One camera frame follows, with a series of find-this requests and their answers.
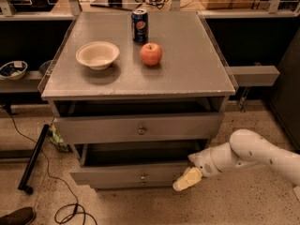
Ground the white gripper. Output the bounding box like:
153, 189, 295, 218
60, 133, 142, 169
172, 148, 220, 191

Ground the grey drawer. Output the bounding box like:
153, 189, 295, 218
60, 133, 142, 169
70, 140, 206, 186
90, 180, 173, 189
54, 112, 224, 144

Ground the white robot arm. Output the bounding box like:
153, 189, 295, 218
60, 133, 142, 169
172, 129, 300, 191

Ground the grey top drawer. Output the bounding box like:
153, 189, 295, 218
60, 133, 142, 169
54, 112, 224, 144

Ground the grey drawer cabinet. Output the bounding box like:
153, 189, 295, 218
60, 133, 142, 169
37, 10, 240, 191

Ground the grey bottom drawer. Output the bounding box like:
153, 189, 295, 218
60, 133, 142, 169
90, 180, 173, 189

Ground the grey side shelf right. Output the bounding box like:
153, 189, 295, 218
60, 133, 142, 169
226, 66, 279, 87

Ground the grey side shelf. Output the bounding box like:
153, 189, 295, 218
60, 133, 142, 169
226, 66, 279, 87
0, 71, 43, 93

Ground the red apple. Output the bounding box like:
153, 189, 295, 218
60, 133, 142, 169
140, 43, 162, 66

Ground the green snack bag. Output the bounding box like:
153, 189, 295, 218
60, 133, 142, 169
51, 125, 69, 153

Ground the white paper bowl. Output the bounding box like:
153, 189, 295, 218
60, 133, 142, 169
76, 41, 120, 70

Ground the blue pepsi can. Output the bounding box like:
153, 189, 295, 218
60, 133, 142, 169
131, 8, 148, 44

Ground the black pole on floor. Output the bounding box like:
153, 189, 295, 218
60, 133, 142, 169
18, 125, 50, 195

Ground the brown shoe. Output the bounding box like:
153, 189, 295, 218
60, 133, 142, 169
0, 207, 36, 225

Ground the dark bowl on shelf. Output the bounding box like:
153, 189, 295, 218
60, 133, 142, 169
38, 60, 54, 75

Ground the grey side shelf left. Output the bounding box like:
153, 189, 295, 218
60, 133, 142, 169
0, 71, 43, 93

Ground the black floor cable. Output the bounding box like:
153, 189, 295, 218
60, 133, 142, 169
2, 104, 98, 225

